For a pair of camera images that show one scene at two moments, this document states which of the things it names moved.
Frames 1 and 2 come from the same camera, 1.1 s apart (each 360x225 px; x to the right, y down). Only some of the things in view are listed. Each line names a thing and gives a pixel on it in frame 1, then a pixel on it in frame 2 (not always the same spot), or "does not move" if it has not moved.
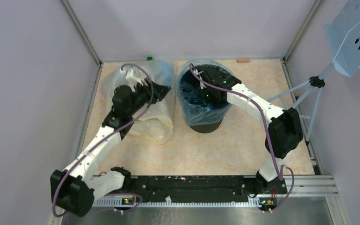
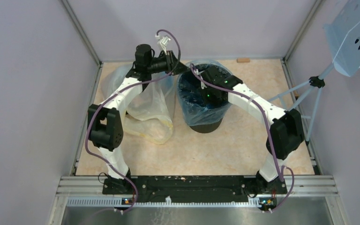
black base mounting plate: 267,187 does not move
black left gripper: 159,92 to 173,66
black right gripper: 214,103 does not move
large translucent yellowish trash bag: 154,124 does not move
